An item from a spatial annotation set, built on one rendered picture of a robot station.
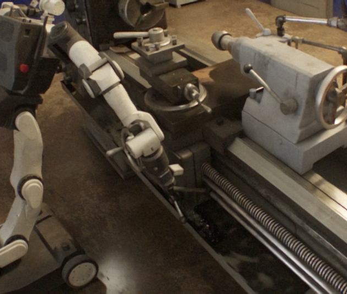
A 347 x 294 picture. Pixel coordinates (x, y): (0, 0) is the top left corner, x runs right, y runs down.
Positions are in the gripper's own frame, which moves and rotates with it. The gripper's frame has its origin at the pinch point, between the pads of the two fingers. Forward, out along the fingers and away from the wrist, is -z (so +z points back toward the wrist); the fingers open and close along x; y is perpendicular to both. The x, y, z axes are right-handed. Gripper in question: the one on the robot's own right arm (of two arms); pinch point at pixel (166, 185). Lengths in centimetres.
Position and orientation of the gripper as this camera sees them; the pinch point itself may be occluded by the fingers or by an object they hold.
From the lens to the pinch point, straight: 160.3
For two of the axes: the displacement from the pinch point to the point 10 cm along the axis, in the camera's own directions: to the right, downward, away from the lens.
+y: -8.1, 5.4, -2.3
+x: -5.0, -4.4, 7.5
